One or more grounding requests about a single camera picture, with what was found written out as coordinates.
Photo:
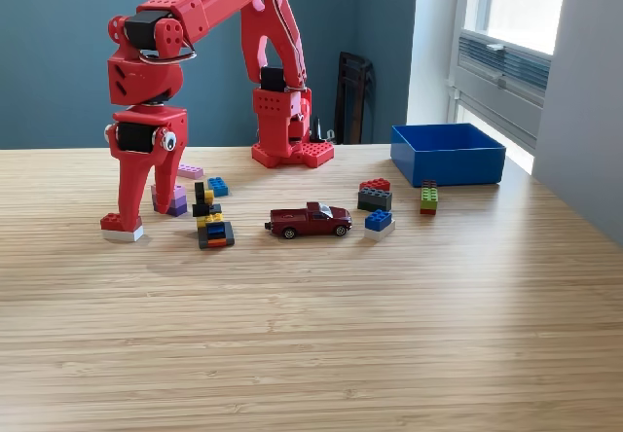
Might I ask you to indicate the red and white brick stack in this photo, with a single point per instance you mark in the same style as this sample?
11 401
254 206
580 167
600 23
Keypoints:
131 235

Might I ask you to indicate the yellow toy digger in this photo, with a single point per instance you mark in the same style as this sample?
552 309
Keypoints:
214 232

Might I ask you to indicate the blue plastic bin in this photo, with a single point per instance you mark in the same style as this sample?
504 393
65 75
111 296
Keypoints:
457 169

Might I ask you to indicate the pink flat lego brick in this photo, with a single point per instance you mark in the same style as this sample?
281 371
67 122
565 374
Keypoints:
192 172

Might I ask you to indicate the small blue lego brick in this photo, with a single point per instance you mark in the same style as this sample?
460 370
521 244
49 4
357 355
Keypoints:
218 188

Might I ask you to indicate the red lego brick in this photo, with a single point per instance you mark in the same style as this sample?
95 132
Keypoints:
376 185

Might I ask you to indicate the dark grey lego brick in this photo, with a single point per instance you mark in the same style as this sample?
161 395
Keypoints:
375 201

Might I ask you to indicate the pink and purple brick stack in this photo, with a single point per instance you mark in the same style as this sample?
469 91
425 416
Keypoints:
180 201

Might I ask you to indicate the dark red toy pickup car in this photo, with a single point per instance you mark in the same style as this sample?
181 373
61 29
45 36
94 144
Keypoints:
306 223

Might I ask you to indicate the black table clamp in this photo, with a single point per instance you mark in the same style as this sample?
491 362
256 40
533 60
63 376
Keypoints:
318 133

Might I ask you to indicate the dark folded chair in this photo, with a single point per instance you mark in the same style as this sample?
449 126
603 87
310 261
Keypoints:
353 101

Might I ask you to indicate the blue and white brick stack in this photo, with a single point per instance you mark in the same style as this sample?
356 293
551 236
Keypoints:
378 223

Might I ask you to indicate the green brick stack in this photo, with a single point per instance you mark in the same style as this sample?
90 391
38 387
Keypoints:
428 198

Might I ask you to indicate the grey window vent unit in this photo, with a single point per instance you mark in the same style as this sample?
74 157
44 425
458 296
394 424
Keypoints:
511 64

